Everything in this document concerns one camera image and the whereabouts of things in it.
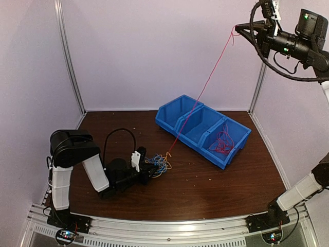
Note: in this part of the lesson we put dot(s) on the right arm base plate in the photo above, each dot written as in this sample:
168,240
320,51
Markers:
263,222

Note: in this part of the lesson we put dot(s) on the right aluminium frame post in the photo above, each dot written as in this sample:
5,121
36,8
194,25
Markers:
262,72

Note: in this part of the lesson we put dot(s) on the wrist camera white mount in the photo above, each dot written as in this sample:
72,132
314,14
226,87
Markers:
270,11
138,157

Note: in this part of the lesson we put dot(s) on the aluminium frame post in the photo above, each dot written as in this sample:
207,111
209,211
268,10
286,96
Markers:
67,56
262,72

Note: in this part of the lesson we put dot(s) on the blue bin middle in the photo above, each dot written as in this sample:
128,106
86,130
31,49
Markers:
200,121

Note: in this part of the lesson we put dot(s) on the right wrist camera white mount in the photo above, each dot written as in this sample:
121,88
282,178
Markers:
270,11

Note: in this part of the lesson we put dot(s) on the blue bin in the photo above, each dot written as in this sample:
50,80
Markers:
169,114
200,121
223,141

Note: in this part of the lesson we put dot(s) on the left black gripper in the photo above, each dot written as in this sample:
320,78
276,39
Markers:
144,170

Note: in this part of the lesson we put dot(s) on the blue bin far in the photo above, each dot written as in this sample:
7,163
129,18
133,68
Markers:
169,114

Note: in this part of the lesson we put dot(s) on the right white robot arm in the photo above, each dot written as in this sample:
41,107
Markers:
306,44

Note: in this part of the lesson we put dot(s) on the blue bin near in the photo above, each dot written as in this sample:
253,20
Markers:
223,141

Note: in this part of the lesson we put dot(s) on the front aluminium rail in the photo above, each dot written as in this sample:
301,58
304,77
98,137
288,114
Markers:
232,231

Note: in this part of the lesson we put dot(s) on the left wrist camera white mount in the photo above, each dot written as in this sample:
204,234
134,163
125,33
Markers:
138,157

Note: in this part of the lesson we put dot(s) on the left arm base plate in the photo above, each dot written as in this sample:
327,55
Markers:
71,222

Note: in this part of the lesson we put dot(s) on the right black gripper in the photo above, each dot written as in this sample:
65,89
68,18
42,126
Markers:
263,39

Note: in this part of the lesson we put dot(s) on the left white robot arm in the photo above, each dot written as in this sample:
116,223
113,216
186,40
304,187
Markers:
72,147

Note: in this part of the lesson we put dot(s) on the left aluminium frame post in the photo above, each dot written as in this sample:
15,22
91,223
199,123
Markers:
67,56

